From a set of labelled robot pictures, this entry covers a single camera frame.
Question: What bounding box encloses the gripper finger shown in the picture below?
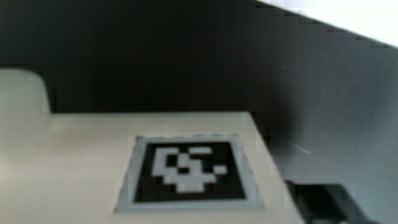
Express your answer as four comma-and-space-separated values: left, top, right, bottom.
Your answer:
286, 181, 371, 224

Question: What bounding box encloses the white drawer box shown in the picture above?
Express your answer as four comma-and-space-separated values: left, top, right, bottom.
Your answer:
0, 69, 303, 224

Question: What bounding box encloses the white front fence bar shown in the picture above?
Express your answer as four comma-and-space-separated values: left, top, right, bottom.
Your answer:
259, 0, 398, 48

